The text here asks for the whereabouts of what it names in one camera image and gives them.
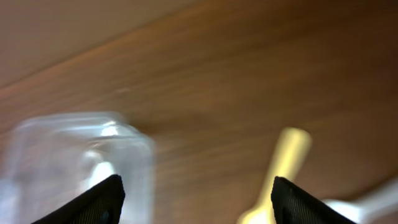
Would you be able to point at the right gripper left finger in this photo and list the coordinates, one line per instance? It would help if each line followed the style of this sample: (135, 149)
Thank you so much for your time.
(102, 204)

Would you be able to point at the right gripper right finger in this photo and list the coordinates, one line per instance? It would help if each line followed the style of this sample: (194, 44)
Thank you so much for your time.
(292, 205)

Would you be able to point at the yellow plastic spoon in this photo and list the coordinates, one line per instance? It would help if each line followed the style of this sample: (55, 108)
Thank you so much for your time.
(290, 152)

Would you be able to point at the light blue plastic spoon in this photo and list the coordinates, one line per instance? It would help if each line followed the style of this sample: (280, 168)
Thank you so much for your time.
(374, 205)

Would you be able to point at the right clear plastic container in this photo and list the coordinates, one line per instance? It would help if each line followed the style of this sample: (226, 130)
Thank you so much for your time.
(53, 159)

